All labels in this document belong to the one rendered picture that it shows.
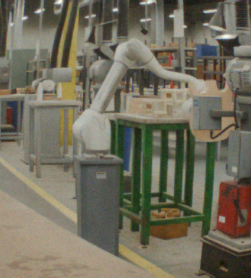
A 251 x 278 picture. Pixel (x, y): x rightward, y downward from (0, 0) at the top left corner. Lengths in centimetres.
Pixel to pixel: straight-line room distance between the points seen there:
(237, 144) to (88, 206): 108
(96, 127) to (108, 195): 43
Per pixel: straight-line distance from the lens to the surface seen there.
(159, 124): 470
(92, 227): 433
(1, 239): 133
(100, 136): 429
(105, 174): 428
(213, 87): 436
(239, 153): 382
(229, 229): 388
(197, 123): 396
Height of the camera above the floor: 123
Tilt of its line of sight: 5 degrees down
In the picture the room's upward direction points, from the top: 1 degrees clockwise
